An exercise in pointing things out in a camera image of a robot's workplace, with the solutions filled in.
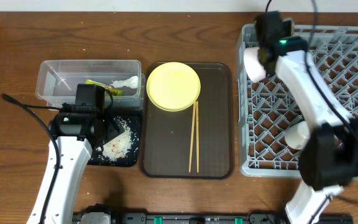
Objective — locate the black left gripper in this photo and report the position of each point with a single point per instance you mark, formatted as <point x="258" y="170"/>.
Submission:
<point x="114" y="129"/>

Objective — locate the rice food waste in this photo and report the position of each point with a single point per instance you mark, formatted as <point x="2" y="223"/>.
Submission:
<point x="122" y="151"/>

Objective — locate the green orange snack wrapper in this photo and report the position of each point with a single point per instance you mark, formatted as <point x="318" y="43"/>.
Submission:
<point x="113" y="91"/>

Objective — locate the white tissue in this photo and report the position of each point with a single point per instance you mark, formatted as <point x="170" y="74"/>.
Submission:
<point x="131" y="82"/>

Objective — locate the yellow plate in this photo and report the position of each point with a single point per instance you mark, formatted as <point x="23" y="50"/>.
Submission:
<point x="173" y="86"/>

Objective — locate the wooden chopstick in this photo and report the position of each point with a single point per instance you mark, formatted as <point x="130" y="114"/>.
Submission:
<point x="197" y="138"/>
<point x="192" y="136"/>

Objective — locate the small white green cup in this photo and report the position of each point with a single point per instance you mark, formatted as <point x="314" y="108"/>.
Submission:
<point x="297" y="136"/>

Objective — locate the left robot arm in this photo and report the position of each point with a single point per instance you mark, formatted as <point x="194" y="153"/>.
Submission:
<point x="67" y="159"/>

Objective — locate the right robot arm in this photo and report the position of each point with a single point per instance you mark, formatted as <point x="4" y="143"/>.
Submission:
<point x="329" y="159"/>

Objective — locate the black waste tray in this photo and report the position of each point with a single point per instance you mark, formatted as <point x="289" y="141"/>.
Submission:
<point x="114" y="128"/>

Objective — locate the brown serving tray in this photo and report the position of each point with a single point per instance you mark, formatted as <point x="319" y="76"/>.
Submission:
<point x="165" y="146"/>

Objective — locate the clear plastic bin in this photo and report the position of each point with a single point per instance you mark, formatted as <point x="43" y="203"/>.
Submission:
<point x="58" y="79"/>

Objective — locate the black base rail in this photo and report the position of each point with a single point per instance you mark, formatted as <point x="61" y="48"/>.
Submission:
<point x="101" y="213"/>

